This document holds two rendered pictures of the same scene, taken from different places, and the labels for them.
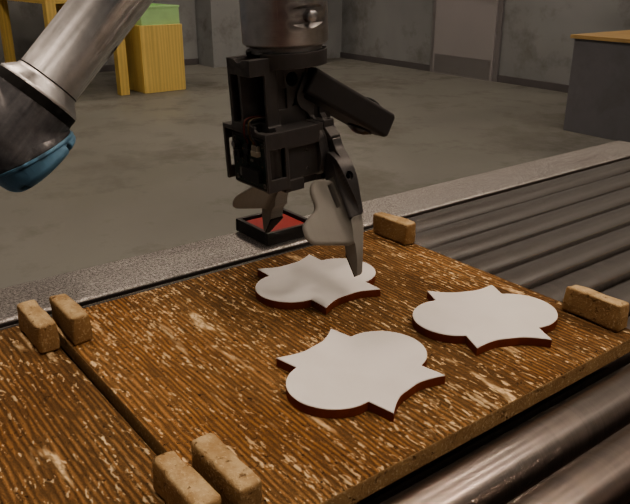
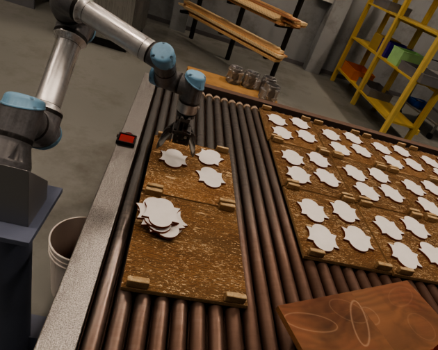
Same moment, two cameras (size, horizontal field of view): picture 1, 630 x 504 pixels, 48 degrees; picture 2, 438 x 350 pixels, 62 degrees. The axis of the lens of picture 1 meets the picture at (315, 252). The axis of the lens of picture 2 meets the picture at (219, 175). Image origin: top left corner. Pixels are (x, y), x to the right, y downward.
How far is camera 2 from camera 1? 119 cm
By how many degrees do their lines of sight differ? 59
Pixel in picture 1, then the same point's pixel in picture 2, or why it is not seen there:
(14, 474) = (199, 217)
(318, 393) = (213, 184)
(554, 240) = not seen: hidden behind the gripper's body
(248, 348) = (188, 180)
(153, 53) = not seen: outside the picture
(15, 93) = (55, 116)
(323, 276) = (174, 156)
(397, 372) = (216, 175)
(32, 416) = (183, 208)
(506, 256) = not seen: hidden behind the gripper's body
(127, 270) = (117, 168)
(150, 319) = (161, 180)
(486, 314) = (210, 157)
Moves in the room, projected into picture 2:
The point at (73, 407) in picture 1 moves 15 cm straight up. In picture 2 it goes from (185, 204) to (197, 170)
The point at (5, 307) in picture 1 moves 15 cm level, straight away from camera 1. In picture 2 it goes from (114, 191) to (73, 176)
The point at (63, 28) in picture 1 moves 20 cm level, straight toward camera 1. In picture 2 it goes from (58, 86) to (111, 108)
